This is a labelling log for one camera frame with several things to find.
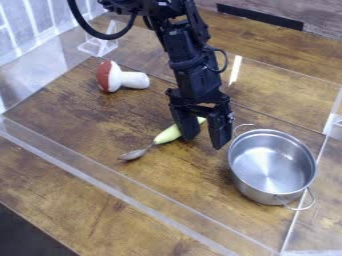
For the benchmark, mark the stainless steel pot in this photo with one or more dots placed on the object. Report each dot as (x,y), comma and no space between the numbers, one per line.
(272,168)

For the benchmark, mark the clear acrylic enclosure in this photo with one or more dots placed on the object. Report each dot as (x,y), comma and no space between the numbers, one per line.
(170,204)

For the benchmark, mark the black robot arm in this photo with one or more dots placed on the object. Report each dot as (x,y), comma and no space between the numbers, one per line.
(183,35)

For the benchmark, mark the red white toy mushroom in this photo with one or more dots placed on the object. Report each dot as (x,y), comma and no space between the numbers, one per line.
(111,77)

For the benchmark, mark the black strip on table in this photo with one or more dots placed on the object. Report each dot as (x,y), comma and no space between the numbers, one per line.
(260,17)

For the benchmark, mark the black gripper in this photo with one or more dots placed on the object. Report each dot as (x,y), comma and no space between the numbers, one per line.
(198,97)

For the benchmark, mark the green handled metal spoon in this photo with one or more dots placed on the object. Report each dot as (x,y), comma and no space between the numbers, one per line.
(166,136)

